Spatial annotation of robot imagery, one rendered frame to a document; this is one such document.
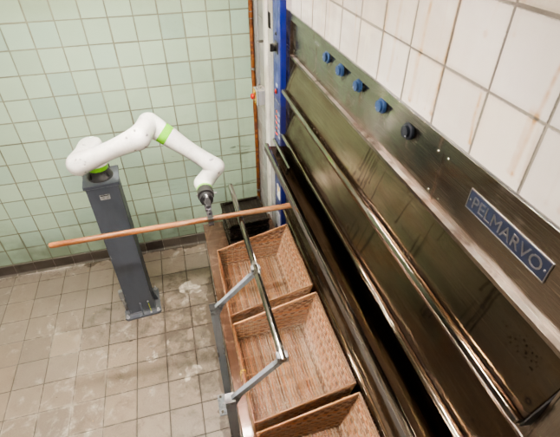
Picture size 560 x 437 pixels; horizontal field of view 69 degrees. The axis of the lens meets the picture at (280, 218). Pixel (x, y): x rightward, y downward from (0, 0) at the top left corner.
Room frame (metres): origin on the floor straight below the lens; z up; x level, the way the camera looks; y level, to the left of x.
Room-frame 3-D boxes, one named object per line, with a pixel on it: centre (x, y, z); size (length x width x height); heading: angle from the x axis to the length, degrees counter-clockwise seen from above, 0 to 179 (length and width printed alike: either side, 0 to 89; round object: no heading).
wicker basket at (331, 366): (1.16, -0.04, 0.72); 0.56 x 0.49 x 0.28; 15
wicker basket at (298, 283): (1.74, 0.11, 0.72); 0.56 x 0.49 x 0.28; 14
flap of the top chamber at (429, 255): (1.26, -0.29, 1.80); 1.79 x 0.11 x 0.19; 15
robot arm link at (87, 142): (2.10, 1.09, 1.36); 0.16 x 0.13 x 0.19; 176
